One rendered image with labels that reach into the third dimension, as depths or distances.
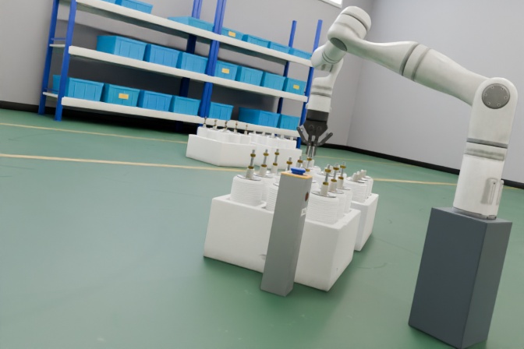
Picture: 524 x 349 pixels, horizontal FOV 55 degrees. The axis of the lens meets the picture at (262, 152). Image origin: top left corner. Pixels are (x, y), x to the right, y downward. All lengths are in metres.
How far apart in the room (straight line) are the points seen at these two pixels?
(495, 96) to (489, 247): 0.35
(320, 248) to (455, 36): 7.54
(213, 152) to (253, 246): 2.38
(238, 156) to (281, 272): 2.62
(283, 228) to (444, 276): 0.40
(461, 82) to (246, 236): 0.72
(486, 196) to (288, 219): 0.47
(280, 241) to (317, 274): 0.19
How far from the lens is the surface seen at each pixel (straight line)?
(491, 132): 1.27
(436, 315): 1.32
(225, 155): 3.80
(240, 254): 1.50
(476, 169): 1.28
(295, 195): 1.28
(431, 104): 8.72
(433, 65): 1.32
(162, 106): 6.15
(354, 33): 1.39
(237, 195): 1.51
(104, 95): 5.89
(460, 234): 1.27
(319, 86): 1.69
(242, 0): 7.71
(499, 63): 8.35
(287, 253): 1.31
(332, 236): 1.41
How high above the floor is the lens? 0.46
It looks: 5 degrees down
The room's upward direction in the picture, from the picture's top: 10 degrees clockwise
